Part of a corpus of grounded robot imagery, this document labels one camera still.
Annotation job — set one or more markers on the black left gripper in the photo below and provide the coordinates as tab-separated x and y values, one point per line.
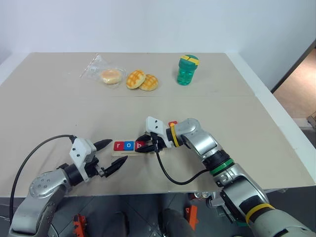
92	166

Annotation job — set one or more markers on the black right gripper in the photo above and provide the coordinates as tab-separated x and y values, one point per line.
158	143

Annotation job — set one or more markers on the red letter b block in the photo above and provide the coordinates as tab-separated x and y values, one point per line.
139	145

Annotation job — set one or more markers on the wooden letter tray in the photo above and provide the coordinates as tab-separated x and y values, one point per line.
121	153

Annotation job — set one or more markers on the red letter o block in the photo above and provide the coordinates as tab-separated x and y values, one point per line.
173	123

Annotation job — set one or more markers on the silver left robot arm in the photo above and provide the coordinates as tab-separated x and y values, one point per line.
42	185

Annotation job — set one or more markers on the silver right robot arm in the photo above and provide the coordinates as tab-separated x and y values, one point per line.
202	140

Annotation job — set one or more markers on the red letter r block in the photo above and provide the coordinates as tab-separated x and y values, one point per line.
118	145

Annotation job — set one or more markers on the blue letter o block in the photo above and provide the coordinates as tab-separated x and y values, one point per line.
128	145

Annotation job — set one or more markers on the golden pineapple bun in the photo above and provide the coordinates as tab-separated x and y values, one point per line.
134	79
150	83

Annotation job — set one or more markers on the beige table cover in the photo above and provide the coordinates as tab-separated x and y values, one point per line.
61	111

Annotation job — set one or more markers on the pale round bun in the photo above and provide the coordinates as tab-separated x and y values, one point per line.
110	76

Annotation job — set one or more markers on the red and clear fitting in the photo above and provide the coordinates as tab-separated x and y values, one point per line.
198	195

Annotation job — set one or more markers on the orange and black clamp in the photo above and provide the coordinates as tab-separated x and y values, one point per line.
79	225

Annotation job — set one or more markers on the green bottle with yellow lid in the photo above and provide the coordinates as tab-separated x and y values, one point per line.
187	72

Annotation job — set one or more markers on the clear plastic bun wrapper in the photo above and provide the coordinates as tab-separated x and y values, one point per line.
92	67

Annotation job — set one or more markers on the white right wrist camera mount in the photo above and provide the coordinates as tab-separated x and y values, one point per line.
154	124

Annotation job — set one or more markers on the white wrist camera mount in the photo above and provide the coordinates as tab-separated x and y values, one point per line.
154	124
80	149

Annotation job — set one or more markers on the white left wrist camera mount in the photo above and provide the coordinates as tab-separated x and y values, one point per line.
80	149

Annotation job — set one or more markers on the orange bracket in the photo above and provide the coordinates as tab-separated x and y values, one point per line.
191	217

